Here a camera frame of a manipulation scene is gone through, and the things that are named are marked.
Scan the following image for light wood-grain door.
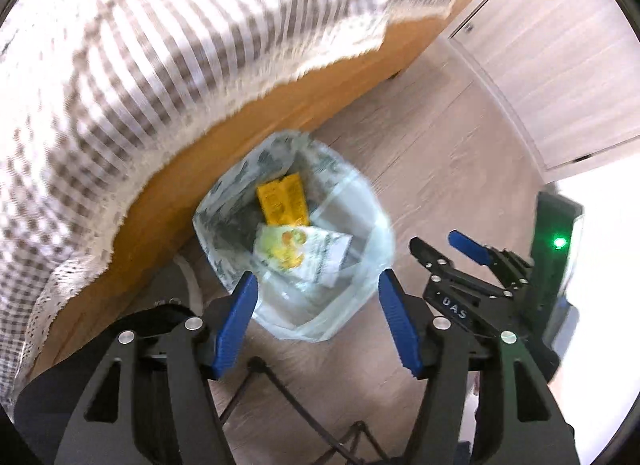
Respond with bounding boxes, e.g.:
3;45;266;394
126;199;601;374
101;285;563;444
447;0;636;171

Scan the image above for wooden bed frame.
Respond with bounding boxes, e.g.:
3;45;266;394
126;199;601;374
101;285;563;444
30;0;480;381

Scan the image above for checkered bedspread with lace trim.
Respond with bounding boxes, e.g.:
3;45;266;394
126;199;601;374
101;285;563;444
0;0;468;411

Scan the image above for translucent leaf-print plastic bag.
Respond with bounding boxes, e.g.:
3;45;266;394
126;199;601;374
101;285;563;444
192;130;396;343

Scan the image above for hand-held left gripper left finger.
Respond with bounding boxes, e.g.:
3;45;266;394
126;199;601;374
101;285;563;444
54;271;260;465

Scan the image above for black tripod stand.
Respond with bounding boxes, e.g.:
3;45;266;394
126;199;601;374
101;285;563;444
220;357;401;465

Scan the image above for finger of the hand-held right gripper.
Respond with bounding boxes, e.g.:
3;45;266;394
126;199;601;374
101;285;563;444
409;237;518;333
448;230;533;291

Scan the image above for green and white wrapper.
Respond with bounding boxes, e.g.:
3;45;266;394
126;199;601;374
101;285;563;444
253;224;351;288

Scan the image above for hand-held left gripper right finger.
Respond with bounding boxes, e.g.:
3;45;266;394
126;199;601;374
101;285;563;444
377;269;581;465

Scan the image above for yellow packet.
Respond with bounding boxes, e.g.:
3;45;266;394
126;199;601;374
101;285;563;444
256;172;312;227

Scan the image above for dark object with white rim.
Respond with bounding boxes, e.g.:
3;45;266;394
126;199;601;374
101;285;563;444
142;251;205;318

